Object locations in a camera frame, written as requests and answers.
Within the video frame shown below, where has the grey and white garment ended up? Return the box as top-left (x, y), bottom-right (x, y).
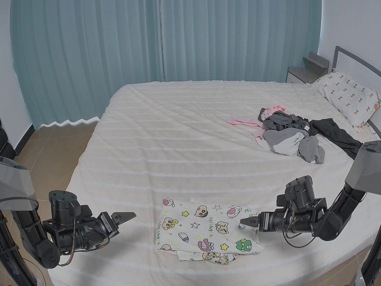
top-left (263, 128), bottom-right (325, 164)

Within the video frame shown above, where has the grey bedside table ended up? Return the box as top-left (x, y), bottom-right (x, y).
top-left (287, 51), bottom-right (329, 84)

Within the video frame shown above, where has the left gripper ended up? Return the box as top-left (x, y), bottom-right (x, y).
top-left (95, 211), bottom-right (137, 238)

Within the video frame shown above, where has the white printed pyjama top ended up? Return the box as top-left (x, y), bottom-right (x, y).
top-left (154, 198), bottom-right (264, 264)

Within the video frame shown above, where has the pink garment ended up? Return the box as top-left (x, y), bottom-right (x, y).
top-left (227, 104), bottom-right (291, 148)

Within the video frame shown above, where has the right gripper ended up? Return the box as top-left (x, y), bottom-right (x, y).
top-left (239, 211), bottom-right (285, 234)

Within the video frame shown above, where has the black garment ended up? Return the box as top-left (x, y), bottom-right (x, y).
top-left (308, 118), bottom-right (364, 160)

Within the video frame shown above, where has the blue-green curtain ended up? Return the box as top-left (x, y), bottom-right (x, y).
top-left (10, 0), bottom-right (164, 127)
top-left (159, 0), bottom-right (322, 83)

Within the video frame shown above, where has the white printed pillow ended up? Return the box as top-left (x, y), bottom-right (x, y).
top-left (311, 69), bottom-right (381, 127)

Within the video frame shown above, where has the bed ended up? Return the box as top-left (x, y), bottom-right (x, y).
top-left (48, 46), bottom-right (381, 286)

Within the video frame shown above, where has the dark grey garment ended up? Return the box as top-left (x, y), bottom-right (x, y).
top-left (258, 107), bottom-right (311, 133)

